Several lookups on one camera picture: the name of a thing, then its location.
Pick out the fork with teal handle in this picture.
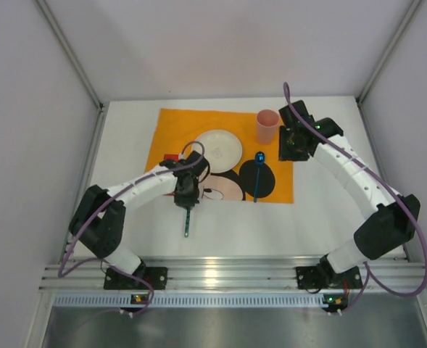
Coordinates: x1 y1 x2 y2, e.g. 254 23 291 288
183 207 192 238

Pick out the pink plastic cup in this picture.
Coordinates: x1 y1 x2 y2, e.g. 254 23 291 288
256 109 280 145

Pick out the blue metallic spoon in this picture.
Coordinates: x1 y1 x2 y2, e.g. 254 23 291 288
253 152 265 203

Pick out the cream round plate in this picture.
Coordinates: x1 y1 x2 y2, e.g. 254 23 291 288
192 130 243 173

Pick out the orange cartoon mouse cloth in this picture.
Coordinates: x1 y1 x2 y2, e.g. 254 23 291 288
145 109 294 204

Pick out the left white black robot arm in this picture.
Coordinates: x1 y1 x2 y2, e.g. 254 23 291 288
68 151 210 276

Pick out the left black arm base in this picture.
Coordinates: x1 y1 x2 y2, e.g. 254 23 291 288
103 267 168 290

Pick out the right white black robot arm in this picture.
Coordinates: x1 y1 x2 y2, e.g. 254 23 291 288
278 100 420 289

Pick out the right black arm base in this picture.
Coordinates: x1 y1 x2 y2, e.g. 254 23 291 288
295 265 362 293

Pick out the aluminium mounting rail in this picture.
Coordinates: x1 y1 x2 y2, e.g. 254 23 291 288
39 257 426 292

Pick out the perforated grey cable duct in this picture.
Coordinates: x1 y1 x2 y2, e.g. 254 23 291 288
53 292 359 309

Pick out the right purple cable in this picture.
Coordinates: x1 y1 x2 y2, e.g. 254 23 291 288
283 82 427 317

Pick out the purple cable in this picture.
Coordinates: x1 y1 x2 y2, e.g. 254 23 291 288
283 82 427 317
57 141 207 317

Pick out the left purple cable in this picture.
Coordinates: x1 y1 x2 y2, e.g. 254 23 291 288
57 141 207 317

